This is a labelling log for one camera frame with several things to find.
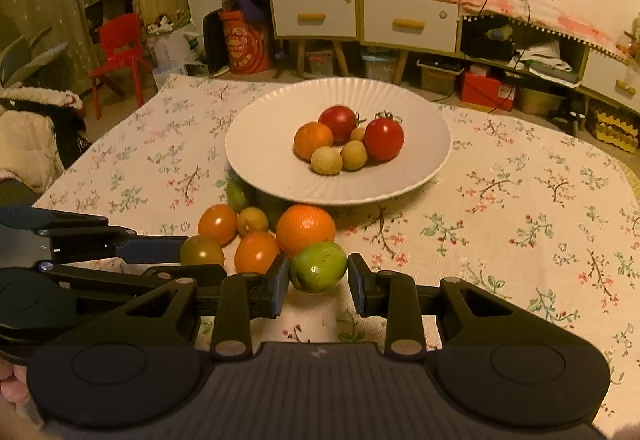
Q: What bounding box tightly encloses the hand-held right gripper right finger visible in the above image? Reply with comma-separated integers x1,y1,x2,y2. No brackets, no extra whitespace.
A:
347,252,596,362

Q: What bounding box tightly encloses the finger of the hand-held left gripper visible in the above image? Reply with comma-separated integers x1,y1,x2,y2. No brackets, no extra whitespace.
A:
37,215,190,266
42,262,228,321

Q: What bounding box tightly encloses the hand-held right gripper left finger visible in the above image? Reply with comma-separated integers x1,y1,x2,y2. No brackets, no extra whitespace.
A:
47,254,292,362

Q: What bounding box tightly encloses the orange tomato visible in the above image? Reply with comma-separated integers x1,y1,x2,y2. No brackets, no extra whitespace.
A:
198,204,239,247
234,231,281,275

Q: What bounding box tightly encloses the green jujube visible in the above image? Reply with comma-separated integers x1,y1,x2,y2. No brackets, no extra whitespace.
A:
255,195,288,231
226,180,257,211
290,241,348,294

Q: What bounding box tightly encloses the green-brown tomato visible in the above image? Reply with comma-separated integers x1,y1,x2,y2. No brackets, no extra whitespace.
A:
180,235,226,267

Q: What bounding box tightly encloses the large orange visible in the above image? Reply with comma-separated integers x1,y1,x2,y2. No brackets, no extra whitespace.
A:
276,203,337,259

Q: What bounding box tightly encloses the white ribbed plate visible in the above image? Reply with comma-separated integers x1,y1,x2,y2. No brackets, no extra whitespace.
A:
224,77,453,207

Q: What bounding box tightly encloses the red tomato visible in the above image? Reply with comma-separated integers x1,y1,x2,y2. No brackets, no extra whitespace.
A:
364,111,406,162
318,105,358,144

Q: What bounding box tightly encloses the person's left hand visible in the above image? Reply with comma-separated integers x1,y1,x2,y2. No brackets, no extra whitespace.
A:
0,360,31,406

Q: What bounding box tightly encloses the floral tablecloth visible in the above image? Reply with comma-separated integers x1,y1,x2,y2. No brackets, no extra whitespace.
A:
32,74,640,426

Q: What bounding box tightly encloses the white fleece jacket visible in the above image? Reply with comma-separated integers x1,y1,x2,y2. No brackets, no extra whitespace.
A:
0,87,93,193

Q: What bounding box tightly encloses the pale blue box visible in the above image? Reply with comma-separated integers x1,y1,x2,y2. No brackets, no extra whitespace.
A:
151,65,188,91

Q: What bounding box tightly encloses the white plastic bag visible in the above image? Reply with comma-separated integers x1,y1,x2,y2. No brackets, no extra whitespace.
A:
147,22,206,71

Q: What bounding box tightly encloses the red plastic chair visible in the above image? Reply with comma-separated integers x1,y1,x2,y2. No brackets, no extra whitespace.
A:
89,12,153,120

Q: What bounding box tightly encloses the black flat panel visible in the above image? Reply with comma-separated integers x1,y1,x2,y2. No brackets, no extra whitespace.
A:
202,9,231,75

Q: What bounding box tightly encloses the blue-lid storage box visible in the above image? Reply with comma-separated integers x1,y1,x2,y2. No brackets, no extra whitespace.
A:
361,51,401,83

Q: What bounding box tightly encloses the orange patterned bin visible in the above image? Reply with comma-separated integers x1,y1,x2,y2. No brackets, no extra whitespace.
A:
218,10,272,74

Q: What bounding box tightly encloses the black-lid storage box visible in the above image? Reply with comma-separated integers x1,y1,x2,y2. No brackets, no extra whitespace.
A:
417,59,463,96

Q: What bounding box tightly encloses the small clear storage box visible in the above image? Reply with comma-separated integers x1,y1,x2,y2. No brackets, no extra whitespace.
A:
306,51,335,76

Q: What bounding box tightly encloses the grey chair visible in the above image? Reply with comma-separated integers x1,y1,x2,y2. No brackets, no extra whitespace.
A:
0,15,68,88

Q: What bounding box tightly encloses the red box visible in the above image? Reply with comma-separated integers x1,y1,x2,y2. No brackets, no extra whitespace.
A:
460,70,516,112

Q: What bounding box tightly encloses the beige bin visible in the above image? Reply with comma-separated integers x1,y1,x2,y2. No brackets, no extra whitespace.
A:
517,87,563,117

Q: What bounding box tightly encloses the short yellow cabinet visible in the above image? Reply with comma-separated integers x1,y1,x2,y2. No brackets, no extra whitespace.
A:
359,0,461,83

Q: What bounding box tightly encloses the black device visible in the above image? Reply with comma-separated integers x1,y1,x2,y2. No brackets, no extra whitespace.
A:
462,27,516,62

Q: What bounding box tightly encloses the black tripod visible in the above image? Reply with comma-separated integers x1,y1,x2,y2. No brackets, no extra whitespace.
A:
550,97,588,137

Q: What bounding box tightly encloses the yellow rack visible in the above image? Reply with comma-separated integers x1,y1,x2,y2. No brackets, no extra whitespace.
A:
590,107,640,156

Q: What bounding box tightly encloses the low yellow cabinet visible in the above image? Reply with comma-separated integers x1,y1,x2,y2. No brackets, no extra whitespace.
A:
457,12,640,113

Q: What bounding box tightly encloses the pink patterned cloth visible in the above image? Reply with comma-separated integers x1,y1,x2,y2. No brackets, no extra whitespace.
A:
429,0,626,56

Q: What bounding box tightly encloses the black power cable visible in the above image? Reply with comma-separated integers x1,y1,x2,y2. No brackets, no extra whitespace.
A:
487,0,531,113

